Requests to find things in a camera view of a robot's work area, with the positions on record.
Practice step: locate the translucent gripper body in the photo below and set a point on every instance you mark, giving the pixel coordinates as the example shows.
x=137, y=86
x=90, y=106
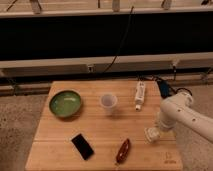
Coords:
x=160, y=132

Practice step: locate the white sponge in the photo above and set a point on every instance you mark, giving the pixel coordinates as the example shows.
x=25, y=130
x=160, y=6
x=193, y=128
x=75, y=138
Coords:
x=152, y=134

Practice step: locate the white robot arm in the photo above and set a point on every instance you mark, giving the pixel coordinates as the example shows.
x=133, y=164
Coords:
x=177, y=108

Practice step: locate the green ceramic bowl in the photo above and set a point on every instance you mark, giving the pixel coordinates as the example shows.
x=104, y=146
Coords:
x=65, y=103

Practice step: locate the white tube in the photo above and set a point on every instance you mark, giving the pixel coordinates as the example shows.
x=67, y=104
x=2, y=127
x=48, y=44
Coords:
x=140, y=95

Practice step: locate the black power adapter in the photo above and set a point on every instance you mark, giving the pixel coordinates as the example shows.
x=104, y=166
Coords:
x=164, y=89

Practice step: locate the wooden cutting board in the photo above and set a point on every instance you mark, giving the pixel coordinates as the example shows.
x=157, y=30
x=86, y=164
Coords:
x=52, y=149

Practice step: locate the black rectangular block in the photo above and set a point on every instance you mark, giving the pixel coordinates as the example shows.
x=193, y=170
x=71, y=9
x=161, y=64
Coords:
x=82, y=146

